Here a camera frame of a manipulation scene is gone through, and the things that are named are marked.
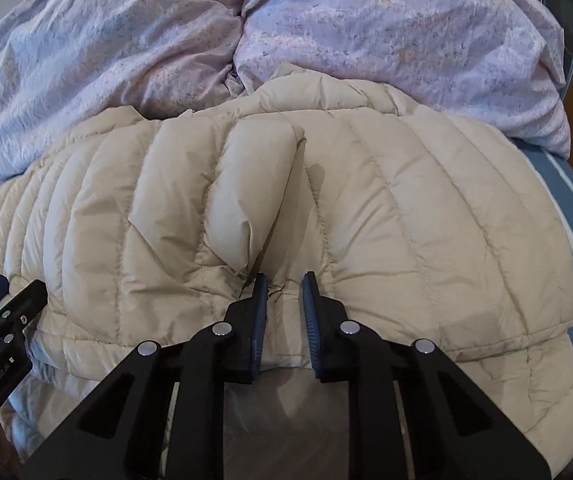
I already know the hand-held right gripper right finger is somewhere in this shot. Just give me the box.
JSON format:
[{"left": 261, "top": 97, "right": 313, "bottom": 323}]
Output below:
[{"left": 300, "top": 270, "right": 552, "bottom": 480}]

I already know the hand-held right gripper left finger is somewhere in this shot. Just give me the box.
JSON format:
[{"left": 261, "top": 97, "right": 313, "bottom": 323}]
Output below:
[{"left": 21, "top": 272, "right": 270, "bottom": 480}]

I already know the beige puffer jacket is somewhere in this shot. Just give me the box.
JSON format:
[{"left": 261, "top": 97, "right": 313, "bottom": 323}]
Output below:
[{"left": 0, "top": 62, "right": 573, "bottom": 480}]

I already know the lilac floral duvet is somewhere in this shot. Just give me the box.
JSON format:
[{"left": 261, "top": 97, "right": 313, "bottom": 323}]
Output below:
[{"left": 0, "top": 0, "right": 573, "bottom": 195}]

